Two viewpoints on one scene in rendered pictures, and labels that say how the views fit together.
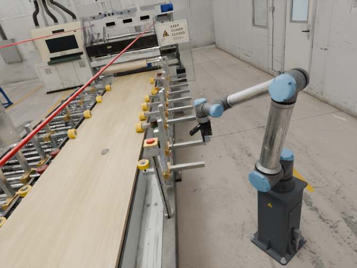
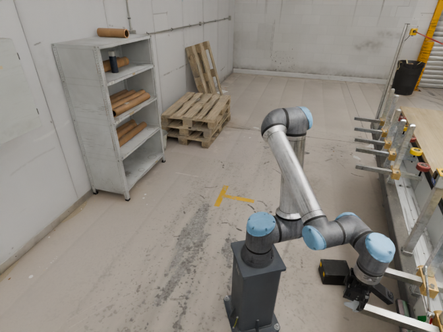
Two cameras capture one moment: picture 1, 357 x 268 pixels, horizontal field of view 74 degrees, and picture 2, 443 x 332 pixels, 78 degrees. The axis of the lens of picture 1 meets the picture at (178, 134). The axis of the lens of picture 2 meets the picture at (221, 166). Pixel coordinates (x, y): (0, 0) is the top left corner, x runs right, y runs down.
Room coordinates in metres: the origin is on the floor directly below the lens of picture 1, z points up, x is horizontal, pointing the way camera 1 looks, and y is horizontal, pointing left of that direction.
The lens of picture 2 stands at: (2.38, -0.50, 1.88)
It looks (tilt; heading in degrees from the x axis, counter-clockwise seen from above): 31 degrees down; 198
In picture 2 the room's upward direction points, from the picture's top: 1 degrees clockwise
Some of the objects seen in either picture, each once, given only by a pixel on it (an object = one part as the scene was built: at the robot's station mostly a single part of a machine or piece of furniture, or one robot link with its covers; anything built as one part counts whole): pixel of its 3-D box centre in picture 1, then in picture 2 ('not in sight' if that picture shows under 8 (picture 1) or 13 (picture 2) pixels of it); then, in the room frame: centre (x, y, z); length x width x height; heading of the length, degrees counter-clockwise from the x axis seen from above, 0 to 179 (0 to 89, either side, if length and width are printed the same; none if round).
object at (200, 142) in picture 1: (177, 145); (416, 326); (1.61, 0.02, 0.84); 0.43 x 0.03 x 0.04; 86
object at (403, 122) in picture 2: not in sight; (393, 147); (0.08, 0.21, 0.88); 0.04 x 0.04 x 0.48; 86
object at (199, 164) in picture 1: (173, 168); (414, 280); (1.36, 0.08, 0.82); 0.44 x 0.03 x 0.04; 86
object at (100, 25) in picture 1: (138, 66); not in sight; (4.49, 0.48, 0.95); 1.65 x 0.70 x 1.90; 86
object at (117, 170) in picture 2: not in sight; (121, 116); (0.02, -2.40, 0.78); 0.90 x 0.45 x 1.55; 2
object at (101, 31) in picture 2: not in sight; (113, 33); (-0.09, -2.41, 1.59); 0.30 x 0.08 x 0.08; 92
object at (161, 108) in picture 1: (166, 130); not in sight; (1.83, 0.10, 0.89); 0.04 x 0.04 x 0.48; 86
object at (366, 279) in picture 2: (202, 118); (368, 271); (1.60, -0.20, 1.05); 0.10 x 0.09 x 0.05; 176
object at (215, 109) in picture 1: (213, 109); (351, 230); (1.51, -0.27, 1.14); 0.12 x 0.12 x 0.09; 34
